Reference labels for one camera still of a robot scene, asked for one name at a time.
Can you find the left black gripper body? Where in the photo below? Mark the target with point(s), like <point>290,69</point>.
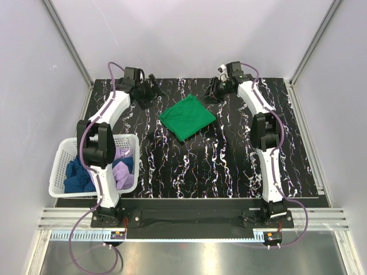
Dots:
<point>146,94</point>

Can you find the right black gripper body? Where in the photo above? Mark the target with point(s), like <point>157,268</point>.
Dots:
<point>220,89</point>

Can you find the green t shirt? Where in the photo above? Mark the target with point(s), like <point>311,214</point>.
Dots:
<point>186,117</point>

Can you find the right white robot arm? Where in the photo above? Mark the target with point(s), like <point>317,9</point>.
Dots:
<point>266,133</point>

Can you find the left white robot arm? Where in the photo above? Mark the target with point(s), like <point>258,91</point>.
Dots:
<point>96,145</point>

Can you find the lilac t shirt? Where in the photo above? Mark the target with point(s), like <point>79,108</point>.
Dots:
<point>122,168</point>

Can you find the white plastic laundry basket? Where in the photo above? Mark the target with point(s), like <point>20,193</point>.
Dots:
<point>67,151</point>

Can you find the dark blue t shirt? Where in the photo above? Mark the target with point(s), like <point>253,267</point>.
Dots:
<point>78,179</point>

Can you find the left orange connector box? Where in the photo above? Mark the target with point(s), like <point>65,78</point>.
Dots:
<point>118,235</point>

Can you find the orange connector box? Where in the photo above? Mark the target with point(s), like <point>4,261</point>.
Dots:
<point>118,235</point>
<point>273,236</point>

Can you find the right orange connector box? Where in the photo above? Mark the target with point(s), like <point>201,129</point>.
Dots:
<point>273,236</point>

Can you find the left aluminium frame post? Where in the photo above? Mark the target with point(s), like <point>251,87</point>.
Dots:
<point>62,31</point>

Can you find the aluminium frame post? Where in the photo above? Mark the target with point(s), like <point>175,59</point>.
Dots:
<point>62,31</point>
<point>321,31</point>

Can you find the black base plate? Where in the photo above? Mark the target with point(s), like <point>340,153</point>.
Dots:
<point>190,219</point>

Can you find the right aluminium frame post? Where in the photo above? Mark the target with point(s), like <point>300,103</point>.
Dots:
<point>321,31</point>

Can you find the aluminium front rail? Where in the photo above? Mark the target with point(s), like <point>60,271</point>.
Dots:
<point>320,219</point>

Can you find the white slotted cable duct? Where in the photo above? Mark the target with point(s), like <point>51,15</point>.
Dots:
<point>102,235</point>

